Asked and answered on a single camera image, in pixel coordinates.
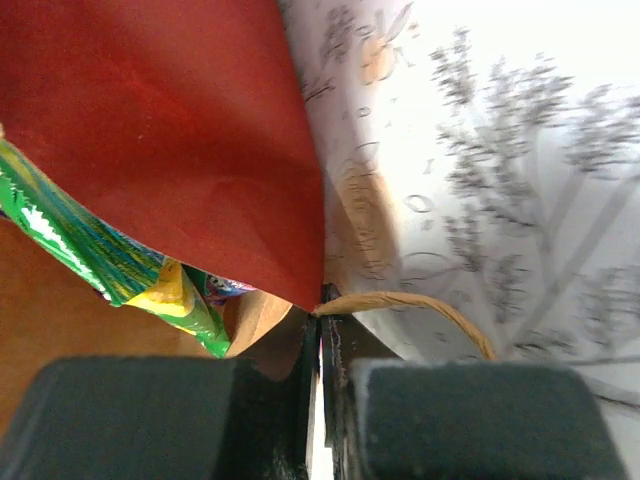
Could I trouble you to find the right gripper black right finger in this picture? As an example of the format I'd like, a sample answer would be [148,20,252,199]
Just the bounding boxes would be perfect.
[319,286,629,479]

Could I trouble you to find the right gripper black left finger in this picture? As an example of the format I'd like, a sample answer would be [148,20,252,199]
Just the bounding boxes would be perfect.
[1,310,319,479]

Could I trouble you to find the pink purple Fox's candy bag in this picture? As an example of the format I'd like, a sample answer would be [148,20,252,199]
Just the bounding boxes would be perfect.
[203,274,255,304]

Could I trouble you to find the green candy packet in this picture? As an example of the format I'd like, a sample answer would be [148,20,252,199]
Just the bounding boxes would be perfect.
[1,139,230,358]

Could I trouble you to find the red paper bag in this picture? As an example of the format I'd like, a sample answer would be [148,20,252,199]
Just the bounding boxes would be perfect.
[0,0,499,384]

